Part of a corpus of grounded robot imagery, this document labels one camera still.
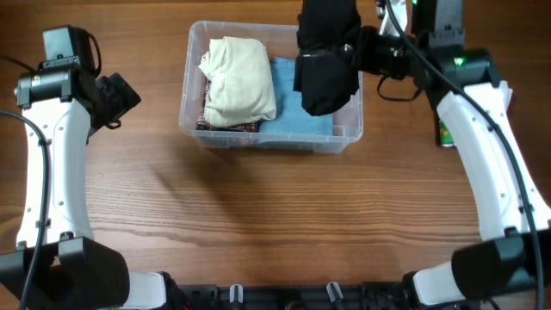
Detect red navy plaid shirt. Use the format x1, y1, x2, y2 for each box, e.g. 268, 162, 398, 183
195, 79, 260, 133

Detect white printed t-shirt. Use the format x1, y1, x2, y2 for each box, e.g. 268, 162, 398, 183
437, 79, 514, 149

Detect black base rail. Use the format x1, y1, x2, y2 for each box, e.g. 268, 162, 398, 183
179, 282, 409, 310

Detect clear plastic storage container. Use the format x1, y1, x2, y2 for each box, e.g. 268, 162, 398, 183
179, 21, 363, 153

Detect blue denim jeans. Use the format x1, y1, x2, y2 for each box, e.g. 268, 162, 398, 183
259, 58, 333, 135

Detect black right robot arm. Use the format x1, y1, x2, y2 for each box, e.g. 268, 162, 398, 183
344, 27, 550, 308

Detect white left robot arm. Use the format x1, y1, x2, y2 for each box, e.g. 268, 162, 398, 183
1, 65, 176, 309

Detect black cloth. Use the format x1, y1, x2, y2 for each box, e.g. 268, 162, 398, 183
294, 0, 362, 116

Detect cream cloth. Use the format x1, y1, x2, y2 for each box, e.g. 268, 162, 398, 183
199, 36, 277, 127

